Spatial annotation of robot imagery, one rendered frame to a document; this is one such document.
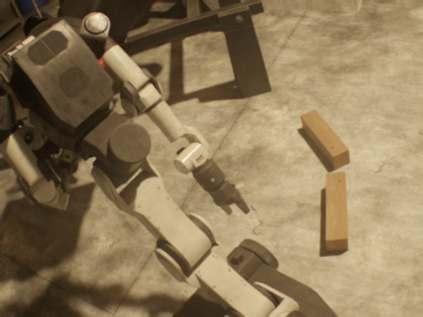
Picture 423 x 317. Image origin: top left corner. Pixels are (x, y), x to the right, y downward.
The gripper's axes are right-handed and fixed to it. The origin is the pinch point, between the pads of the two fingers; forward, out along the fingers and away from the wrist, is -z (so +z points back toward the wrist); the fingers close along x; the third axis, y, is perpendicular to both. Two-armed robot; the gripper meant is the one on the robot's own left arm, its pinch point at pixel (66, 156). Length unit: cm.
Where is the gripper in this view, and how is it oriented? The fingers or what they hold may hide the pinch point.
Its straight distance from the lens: 180.3
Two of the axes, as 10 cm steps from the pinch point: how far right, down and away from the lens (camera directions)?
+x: 9.1, 3.0, 2.8
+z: 0.0, 6.8, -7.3
